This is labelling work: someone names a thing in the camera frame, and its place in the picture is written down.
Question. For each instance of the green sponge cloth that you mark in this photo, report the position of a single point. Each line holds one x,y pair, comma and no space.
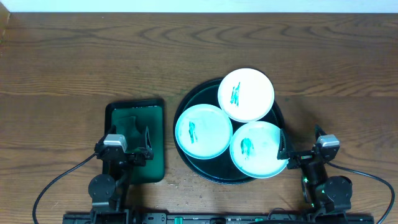
127,127

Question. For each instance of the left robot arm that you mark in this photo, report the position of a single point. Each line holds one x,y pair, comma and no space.
109,190

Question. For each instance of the round black tray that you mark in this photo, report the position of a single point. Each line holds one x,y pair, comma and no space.
220,169

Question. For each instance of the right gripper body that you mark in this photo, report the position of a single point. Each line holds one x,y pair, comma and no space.
300,158

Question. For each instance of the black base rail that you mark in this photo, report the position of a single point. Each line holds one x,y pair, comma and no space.
163,218

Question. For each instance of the green rectangular tray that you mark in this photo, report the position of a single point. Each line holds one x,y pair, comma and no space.
142,124

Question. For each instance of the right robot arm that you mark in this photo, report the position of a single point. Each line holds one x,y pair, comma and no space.
328,195

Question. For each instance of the white plate top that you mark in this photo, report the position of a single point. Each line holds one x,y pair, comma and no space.
246,95

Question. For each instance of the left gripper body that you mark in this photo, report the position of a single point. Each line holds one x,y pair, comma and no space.
131,155

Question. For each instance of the white plate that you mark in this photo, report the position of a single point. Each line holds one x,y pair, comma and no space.
254,148
203,131
246,95

